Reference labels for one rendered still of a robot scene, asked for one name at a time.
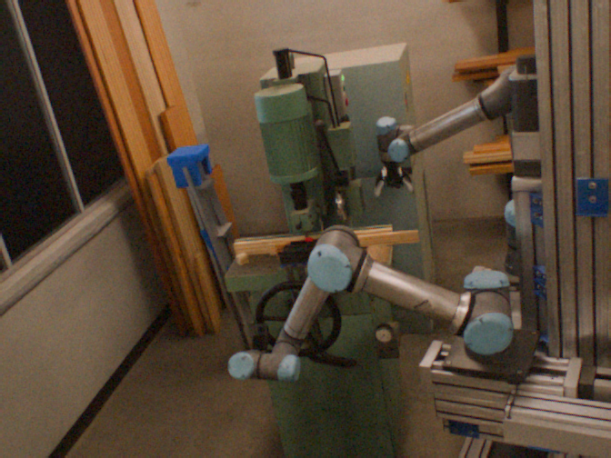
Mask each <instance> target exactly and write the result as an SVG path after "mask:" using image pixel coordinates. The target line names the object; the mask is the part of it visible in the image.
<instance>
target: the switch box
mask: <svg viewBox="0 0 611 458"><path fill-rule="evenodd" d="M329 74H330V79H331V85H332V89H333V93H334V98H335V102H336V106H337V112H338V116H339V117H341V116H346V112H347V110H348V107H347V110H346V91H344V89H343V86H345V83H344V80H342V75H343V71H342V69H339V70H332V71H329ZM342 83H343V84H342ZM324 84H325V90H326V100H327V101H329V103H330V104H331V109H332V114H333V117H335V112H334V107H333V102H332V97H331V93H330V89H329V84H328V79H327V74H326V73H325V75H324ZM344 93H345V95H344Z"/></svg>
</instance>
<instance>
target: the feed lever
mask: <svg viewBox="0 0 611 458"><path fill-rule="evenodd" d="M324 128H325V123H324V122H323V121H320V120H319V121H316V123H315V129H316V130H317V131H320V134H321V136H322V138H323V140H324V143H325V145H326V149H327V151H328V153H329V155H330V157H331V160H332V163H333V165H334V167H335V171H334V183H335V187H342V186H349V173H348V171H347V170H340V168H339V165H338V163H337V161H336V159H335V157H334V154H333V152H332V149H331V147H330V144H329V143H328V141H327V138H326V134H325V131H324Z"/></svg>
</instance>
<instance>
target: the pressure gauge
mask: <svg viewBox="0 0 611 458"><path fill-rule="evenodd" d="M383 334H384V335H383ZM375 336H376V340H377V341H378V342H380V343H384V344H387V343H389V342H390V341H392V338H393V336H394V329H393V327H392V326H391V325H390V324H379V325H378V326H377V327H376V332H375Z"/></svg>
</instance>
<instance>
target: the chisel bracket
mask: <svg viewBox="0 0 611 458"><path fill-rule="evenodd" d="M306 201H307V208H305V209H301V210H296V209H295V208H293V210H292V213H291V214H290V217H291V222H292V226H293V231H294V232H301V231H311V230H313V227H314V224H315V222H316V218H317V213H315V207H316V202H315V199H309V200H306ZM299 222H302V224H301V229H300V230H296V229H295V226H296V225H297V224H299Z"/></svg>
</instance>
